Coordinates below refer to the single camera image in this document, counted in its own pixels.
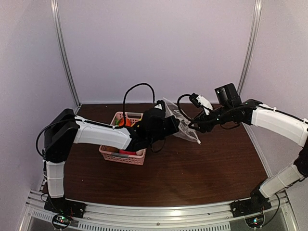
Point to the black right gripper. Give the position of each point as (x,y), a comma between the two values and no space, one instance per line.
(203,121)

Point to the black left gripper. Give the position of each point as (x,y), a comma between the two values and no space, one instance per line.
(174,126)

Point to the clear zip top bag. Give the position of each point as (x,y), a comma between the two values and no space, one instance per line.
(185,132)

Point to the red apple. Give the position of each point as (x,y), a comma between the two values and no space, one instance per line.
(127,152)

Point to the white radish with green leaves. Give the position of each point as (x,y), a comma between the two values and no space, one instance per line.
(140,152)

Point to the brown potato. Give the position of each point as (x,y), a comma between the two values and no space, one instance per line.
(111,149)

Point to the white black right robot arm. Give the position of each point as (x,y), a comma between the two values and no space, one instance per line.
(257,114)

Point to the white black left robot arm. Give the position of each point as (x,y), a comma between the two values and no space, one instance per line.
(68,129)

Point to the pink perforated plastic basket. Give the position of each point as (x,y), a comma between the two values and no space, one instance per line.
(121,156)

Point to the orange pumpkin with leaf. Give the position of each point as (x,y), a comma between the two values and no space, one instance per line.
(122,122)

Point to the right round circuit board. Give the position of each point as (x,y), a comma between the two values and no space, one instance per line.
(255,222)

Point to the round circuit board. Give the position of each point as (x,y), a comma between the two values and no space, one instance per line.
(60,222)
(255,222)

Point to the left round circuit board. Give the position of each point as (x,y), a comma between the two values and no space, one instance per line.
(60,222)

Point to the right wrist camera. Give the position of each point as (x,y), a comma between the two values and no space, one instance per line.
(201,102)

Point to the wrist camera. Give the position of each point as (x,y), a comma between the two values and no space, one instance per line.
(160,104)
(201,102)

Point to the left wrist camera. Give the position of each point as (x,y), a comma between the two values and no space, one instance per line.
(160,104)

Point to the left aluminium corner post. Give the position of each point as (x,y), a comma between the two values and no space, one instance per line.
(63,53)

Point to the aluminium corner post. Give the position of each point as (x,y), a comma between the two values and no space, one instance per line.
(257,12)
(63,53)

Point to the aluminium front rail frame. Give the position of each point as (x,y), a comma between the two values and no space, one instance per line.
(210,217)

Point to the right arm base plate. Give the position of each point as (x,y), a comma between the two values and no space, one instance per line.
(249,206)

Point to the right aluminium corner post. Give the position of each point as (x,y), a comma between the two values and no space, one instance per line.
(257,12)

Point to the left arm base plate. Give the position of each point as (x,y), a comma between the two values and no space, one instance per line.
(65,207)

